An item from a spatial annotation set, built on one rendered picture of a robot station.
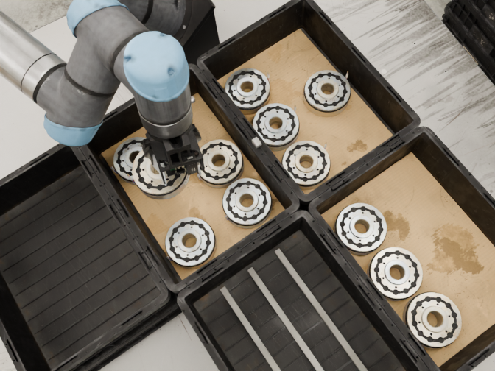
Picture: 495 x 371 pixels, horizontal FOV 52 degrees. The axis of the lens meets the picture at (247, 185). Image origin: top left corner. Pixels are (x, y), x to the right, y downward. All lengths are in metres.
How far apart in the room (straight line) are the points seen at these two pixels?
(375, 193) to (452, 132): 0.33
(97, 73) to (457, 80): 0.97
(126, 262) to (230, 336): 0.27
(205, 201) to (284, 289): 0.25
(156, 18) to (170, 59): 0.61
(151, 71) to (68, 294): 0.63
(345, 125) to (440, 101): 0.32
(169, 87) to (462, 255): 0.72
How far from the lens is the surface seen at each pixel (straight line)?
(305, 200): 0.98
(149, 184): 0.93
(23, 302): 1.16
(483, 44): 2.03
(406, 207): 1.11
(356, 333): 1.05
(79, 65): 0.72
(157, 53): 0.63
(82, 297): 1.11
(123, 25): 0.69
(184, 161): 0.79
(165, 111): 0.67
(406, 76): 1.39
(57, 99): 0.76
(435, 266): 1.10
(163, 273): 0.97
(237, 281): 1.05
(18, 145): 1.43
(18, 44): 0.81
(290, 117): 1.12
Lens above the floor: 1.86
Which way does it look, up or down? 71 degrees down
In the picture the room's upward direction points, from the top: 10 degrees counter-clockwise
